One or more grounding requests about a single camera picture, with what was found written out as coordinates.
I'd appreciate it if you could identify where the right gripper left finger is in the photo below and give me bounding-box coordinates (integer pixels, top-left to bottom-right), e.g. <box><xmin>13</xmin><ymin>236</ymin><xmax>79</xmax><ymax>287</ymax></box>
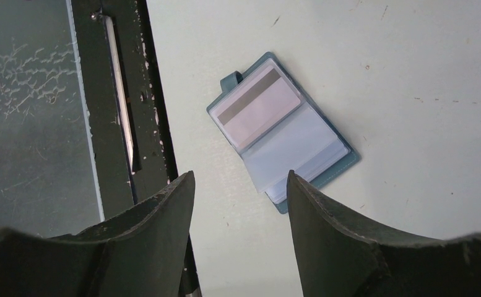
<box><xmin>0</xmin><ymin>171</ymin><xmax>196</xmax><ymax>296</ymax></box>

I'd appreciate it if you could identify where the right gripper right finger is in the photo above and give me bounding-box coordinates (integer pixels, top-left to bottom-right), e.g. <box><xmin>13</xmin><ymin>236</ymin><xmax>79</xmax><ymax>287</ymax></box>
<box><xmin>287</xmin><ymin>171</ymin><xmax>481</xmax><ymax>296</ymax></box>

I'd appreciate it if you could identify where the blue leather card holder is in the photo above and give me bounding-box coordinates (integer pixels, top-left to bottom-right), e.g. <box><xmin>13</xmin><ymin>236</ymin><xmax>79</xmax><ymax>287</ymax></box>
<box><xmin>206</xmin><ymin>52</ymin><xmax>360</xmax><ymax>214</ymax></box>

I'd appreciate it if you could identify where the white strip on rail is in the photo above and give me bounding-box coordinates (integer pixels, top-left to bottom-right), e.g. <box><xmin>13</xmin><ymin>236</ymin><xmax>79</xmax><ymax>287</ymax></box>
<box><xmin>102</xmin><ymin>15</ymin><xmax>135</xmax><ymax>175</ymax></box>

